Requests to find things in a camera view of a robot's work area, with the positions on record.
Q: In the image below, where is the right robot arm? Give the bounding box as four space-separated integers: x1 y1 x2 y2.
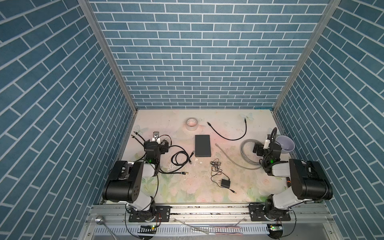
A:
253 142 333 215

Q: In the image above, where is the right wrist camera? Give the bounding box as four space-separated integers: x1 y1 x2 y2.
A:
264 134 271 150

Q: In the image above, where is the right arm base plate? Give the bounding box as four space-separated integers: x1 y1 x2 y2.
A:
248 203 291 222

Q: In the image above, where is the clear tape roll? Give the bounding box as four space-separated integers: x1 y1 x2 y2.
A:
186 118 199 132

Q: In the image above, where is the black coiled ethernet cable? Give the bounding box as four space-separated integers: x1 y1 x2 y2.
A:
158 145 195 175

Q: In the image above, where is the lavender ceramic mug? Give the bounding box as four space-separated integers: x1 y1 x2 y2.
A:
276 136 296 154

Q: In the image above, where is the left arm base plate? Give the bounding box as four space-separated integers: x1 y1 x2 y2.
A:
128 206 171 223

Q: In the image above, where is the grey coiled ethernet cable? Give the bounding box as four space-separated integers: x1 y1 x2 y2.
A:
214 138 266 171

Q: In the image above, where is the black network switch box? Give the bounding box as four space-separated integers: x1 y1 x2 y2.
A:
195 135 212 158

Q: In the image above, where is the long black cable pair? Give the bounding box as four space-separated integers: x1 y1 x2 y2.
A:
130 131 148 148

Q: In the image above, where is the aluminium mounting rail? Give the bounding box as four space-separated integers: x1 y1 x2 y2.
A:
79 203 342 240

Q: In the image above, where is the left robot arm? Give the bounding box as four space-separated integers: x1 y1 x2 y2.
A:
102 140 169 215

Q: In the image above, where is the short black ethernet cable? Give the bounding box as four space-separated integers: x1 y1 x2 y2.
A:
206 118 248 142

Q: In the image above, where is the black power adapter with cord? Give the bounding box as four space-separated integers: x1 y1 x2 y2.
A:
210 159 236 194

